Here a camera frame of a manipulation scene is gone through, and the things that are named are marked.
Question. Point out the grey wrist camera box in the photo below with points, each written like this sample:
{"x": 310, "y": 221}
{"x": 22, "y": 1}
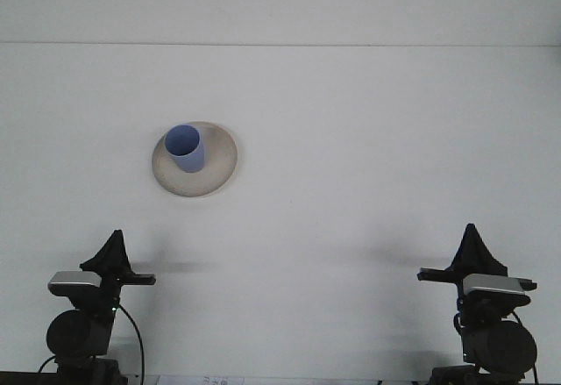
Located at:
{"x": 72, "y": 280}
{"x": 493, "y": 284}

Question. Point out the pale blue cup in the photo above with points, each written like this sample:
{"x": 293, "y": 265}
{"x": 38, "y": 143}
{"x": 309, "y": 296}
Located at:
{"x": 188, "y": 159}

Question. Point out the pale round plate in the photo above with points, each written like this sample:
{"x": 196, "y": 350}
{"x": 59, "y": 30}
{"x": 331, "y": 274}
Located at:
{"x": 219, "y": 170}

